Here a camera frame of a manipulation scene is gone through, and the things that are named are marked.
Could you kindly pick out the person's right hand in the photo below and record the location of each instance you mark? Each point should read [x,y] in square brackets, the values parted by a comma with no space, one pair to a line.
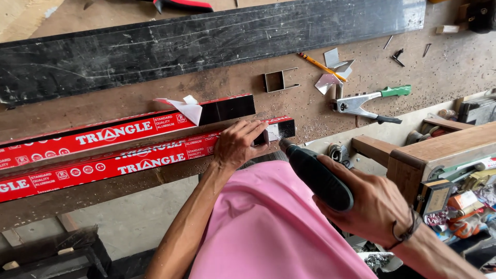
[376,209]

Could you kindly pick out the person's left hand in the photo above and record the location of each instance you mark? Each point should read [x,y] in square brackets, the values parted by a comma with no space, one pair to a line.
[232,145]

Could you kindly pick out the dark green power drill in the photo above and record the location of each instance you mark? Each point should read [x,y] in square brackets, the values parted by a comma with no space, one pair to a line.
[317,176]

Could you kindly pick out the red-wrapped black aluminium profile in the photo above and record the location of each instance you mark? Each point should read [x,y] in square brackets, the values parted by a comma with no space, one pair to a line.
[116,168]
[116,133]

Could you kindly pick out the plastic bag of screws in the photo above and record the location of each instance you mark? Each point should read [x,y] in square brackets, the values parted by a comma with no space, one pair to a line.
[378,261]

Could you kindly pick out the white peeled film flap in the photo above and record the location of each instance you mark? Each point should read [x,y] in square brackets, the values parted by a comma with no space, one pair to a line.
[190,110]

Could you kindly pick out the short square metal tube piece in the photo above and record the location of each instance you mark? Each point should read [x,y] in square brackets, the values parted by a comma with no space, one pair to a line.
[267,82]

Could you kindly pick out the pink shirt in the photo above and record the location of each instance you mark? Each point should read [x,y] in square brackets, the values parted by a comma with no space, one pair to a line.
[267,228]

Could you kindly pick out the wooden tool tray with clutter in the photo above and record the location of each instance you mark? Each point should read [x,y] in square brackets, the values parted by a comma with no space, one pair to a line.
[445,151]

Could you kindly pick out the long black scratched board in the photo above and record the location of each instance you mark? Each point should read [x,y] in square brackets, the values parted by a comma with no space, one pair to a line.
[193,50]

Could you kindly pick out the grey sheet metal scrap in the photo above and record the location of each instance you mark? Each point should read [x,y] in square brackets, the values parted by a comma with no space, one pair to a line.
[325,82]
[332,58]

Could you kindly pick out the yellow pencil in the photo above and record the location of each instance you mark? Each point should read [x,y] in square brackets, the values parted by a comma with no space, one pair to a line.
[321,66]

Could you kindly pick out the shelf with tools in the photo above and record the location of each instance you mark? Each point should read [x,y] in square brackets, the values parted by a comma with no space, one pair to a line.
[472,112]

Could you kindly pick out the red and black hand tool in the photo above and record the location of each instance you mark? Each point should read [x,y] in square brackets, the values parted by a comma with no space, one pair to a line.
[186,5]

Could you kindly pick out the small wooden block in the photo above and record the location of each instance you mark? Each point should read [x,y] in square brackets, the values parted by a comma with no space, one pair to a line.
[447,29]

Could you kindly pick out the black machine on floor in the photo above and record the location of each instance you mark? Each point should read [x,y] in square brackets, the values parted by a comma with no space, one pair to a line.
[58,259]

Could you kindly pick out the black machine on bench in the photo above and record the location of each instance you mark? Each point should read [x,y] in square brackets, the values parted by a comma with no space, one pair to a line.
[482,17]

